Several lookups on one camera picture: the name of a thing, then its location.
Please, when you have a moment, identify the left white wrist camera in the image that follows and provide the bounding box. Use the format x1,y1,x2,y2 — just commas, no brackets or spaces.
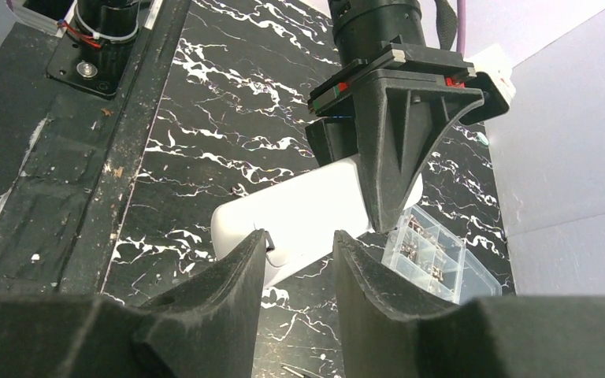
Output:
466,43,516,106

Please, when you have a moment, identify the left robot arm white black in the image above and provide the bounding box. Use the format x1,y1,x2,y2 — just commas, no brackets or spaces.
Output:
306,1,515,233

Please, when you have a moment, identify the white remote control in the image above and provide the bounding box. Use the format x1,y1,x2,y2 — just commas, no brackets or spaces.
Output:
210,155,425,289

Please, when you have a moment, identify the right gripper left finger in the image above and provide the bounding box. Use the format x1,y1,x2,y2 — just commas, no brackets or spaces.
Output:
0,230,267,377

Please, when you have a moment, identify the yellow handled screwdriver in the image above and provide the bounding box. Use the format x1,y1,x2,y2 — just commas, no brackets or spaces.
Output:
281,365,313,378

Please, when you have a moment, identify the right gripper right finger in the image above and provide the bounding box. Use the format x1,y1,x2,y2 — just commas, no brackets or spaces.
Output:
332,230,605,377

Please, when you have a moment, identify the green white round cap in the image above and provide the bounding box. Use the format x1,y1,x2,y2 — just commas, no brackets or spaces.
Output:
477,132,490,146

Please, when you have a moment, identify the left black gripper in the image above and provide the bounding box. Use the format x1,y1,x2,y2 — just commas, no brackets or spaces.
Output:
305,42,510,233

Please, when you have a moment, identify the clear plastic parts organizer box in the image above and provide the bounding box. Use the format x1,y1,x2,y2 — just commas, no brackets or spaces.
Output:
381,205,502,304

